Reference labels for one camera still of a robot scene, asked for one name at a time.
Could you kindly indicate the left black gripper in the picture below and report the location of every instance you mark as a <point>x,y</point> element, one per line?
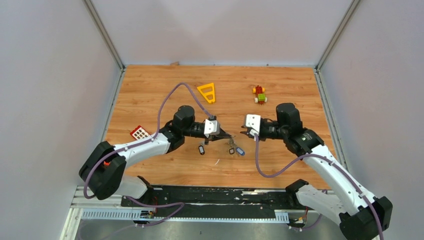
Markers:
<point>222,135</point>

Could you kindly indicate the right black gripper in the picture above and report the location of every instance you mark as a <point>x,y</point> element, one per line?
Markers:
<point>246,133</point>

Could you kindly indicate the blue key tag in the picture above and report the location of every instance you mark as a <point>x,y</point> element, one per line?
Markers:
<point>240,151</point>

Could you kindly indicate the metal keyring with keys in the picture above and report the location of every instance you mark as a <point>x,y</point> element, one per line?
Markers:
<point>232,143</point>

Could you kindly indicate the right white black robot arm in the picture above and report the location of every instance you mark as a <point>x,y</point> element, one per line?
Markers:
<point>359,214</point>

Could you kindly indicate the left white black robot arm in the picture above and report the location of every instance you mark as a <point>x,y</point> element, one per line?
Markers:
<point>104,169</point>

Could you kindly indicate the red green toy block figure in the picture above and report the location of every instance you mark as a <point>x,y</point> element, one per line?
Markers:
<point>260,97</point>

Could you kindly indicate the yellow triangular plastic piece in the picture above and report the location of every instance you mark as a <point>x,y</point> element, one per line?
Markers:
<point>208,92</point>

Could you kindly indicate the red white toy block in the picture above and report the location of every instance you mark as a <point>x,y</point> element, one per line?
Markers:
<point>139,133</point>

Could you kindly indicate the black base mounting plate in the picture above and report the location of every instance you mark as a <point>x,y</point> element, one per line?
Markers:
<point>217,202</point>

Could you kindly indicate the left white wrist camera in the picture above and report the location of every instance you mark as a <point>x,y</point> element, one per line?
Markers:
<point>212,127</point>

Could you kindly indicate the white slotted cable duct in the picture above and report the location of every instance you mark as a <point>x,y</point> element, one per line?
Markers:
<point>278,217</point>

